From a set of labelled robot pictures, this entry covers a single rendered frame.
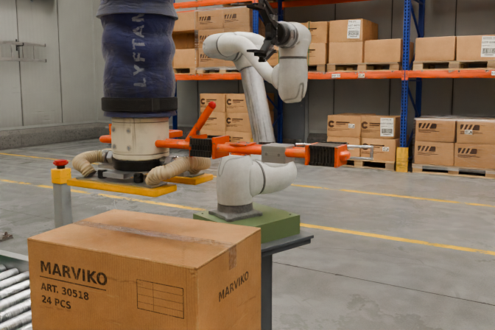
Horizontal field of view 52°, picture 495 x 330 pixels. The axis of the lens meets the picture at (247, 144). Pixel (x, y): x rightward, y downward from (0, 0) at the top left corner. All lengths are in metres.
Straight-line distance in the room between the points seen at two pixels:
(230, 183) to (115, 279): 0.83
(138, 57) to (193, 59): 8.80
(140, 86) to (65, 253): 0.53
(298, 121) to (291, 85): 8.65
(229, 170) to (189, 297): 0.90
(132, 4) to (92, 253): 0.71
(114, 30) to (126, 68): 0.11
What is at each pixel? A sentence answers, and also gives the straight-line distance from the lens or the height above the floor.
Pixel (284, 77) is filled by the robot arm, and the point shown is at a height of 1.43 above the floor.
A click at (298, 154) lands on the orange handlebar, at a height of 1.23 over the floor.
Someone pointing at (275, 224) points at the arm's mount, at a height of 0.82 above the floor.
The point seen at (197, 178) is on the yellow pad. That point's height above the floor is 1.12.
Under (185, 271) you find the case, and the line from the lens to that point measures 1.35.
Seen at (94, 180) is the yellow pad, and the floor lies 1.13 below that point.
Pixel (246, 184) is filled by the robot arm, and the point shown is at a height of 0.98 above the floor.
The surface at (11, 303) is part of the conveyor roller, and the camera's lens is 2.34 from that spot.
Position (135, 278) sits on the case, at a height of 0.88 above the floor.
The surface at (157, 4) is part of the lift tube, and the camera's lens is 1.51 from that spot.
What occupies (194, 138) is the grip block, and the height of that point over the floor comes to 1.25.
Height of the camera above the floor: 1.40
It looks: 7 degrees down
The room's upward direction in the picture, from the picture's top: straight up
